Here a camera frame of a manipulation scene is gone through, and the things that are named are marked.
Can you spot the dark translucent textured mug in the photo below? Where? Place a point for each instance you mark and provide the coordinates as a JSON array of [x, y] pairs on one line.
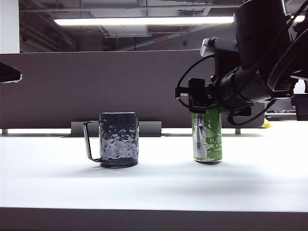
[[119, 139]]

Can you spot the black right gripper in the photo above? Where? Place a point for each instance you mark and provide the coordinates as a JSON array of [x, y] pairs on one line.
[[211, 96]]

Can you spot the black desk furniture block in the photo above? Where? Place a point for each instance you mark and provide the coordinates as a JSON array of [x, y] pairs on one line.
[[302, 108]]

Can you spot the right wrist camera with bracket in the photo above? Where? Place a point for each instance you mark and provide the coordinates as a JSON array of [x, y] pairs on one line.
[[226, 57]]

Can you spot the red ceiling sign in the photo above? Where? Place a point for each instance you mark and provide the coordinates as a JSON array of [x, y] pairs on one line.
[[160, 40]]

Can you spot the long ceiling light strip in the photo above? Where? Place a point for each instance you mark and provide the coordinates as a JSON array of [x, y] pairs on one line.
[[144, 21]]

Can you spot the grey desk divider panel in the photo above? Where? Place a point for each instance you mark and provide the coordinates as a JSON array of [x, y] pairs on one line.
[[72, 84]]

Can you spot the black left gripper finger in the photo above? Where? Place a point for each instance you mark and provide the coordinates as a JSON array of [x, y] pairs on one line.
[[9, 74]]

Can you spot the green energy drink can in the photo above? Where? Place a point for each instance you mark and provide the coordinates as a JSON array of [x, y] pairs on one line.
[[207, 139]]

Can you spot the ceiling air vent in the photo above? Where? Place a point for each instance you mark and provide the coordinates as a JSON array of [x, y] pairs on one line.
[[191, 13]]

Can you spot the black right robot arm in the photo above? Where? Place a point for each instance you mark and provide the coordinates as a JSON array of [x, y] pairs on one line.
[[260, 36]]

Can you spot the small yellow object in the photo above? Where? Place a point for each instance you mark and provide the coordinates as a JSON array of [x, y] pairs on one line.
[[267, 124]]

